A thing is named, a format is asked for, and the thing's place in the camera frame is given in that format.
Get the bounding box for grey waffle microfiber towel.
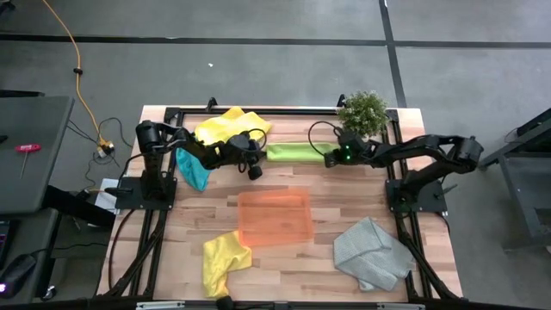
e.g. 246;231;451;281
333;216;417;293

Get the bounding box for yellow power plug connector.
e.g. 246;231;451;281
96;139;116;158

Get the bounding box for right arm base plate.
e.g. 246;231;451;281
386;178;449;214

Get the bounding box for black computer mouse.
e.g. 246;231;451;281
0;252;38;299

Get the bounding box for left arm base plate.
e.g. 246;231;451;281
115;176;177;211

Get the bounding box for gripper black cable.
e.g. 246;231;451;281
234;127;269;174
306;120;345;157

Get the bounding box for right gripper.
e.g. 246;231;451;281
323;131;361;169

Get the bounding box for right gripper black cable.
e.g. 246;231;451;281
306;120;345;157

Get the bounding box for orange translucent plastic bin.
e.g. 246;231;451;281
237;188;315;248

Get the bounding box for black metal side table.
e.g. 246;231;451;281
477;107;551;251

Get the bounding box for yellow extension cable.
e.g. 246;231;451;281
41;0;107;147

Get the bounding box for yellow microfiber towel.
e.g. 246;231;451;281
194;106;273;147
201;230;254;301

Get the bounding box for white paper sheet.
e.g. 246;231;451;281
94;178;121;214

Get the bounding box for small green potted plant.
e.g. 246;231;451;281
335;90;390;137

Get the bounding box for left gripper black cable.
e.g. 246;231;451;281
234;127;269;174

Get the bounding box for green microfiber towel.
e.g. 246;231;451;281
265;141;341;164

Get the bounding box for thin black floor cable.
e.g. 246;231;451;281
66;115;126;190

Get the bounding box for red T-handle hex key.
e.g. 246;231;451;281
15;143;43;178

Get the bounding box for silver metal bracket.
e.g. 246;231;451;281
135;301;186;310
376;302;426;310

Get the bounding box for thick black cable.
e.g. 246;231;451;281
107;208;139;292

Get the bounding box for black aluminium table frame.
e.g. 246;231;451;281
96;93;464;302

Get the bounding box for grey side desk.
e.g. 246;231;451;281
0;95;75;215

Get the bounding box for black low desk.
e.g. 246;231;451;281
0;208;59;305

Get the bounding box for teal microfiber towel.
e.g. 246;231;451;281
175;146;214;193

